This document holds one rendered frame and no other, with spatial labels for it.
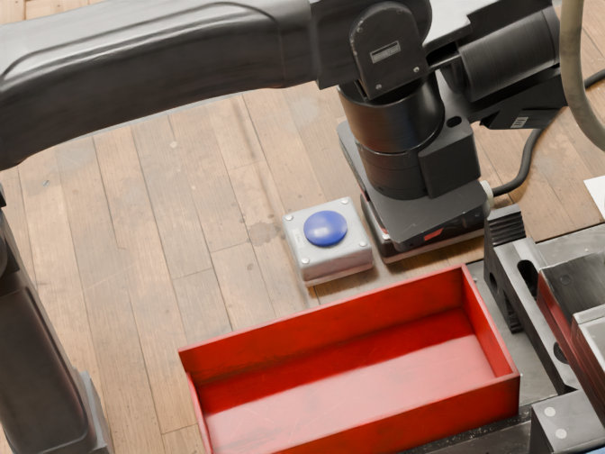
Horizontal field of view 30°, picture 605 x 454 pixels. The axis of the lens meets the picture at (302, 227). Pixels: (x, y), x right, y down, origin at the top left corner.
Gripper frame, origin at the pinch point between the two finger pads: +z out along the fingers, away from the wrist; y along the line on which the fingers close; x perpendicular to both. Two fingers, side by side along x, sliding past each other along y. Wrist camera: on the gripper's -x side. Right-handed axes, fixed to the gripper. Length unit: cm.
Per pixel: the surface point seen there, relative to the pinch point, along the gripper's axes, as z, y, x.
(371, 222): 18.6, 13.4, 2.4
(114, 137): 21.1, 37.3, 22.2
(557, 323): -4.1, -12.2, -3.9
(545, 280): -5.4, -9.8, -4.4
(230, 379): 16.4, 3.9, 19.2
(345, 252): 17.3, 11.0, 5.7
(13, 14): 111, 157, 49
